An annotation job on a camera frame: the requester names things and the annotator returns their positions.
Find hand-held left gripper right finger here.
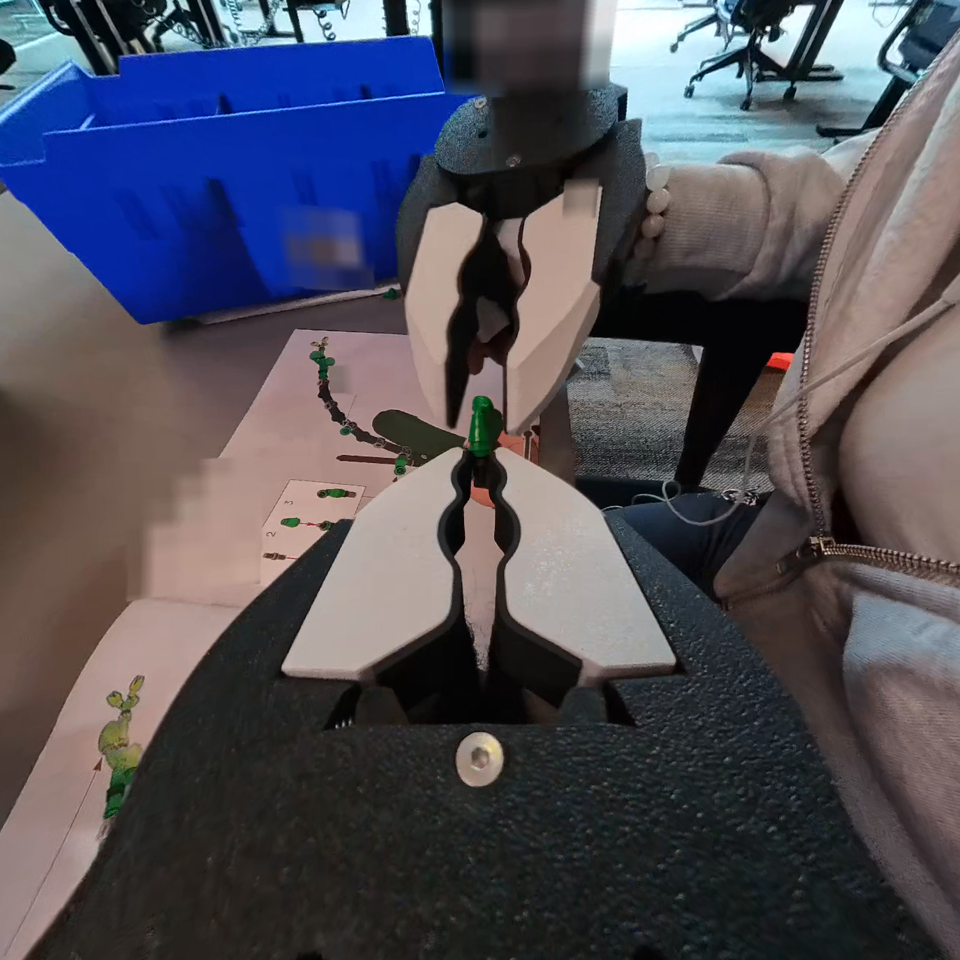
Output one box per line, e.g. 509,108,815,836
472,447,680,688

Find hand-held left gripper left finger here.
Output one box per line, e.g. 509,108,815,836
280,447,481,684

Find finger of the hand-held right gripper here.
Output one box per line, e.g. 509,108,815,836
403,201,500,433
501,180,606,438

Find green toy brick piece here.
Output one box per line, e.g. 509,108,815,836
466,395,505,460

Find person's right forearm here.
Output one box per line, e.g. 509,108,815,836
643,146,880,303

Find instruction booklet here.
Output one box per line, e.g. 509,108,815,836
0,328,543,960

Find person's leg in dark pants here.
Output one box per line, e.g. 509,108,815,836
576,476,770,597

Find black office chair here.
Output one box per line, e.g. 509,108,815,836
669,0,847,112
816,0,960,141

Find blue plastic bin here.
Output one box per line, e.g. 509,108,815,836
0,36,483,326

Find person's grey hoodie torso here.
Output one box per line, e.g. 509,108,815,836
712,41,960,960

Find white bead bracelet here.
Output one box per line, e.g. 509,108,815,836
633,152,671,264

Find black table frame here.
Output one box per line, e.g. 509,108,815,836
591,296,813,493

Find white hoodie drawstring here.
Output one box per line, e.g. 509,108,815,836
663,296,960,528

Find black desk frames with cables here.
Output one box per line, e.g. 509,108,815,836
37,0,444,76

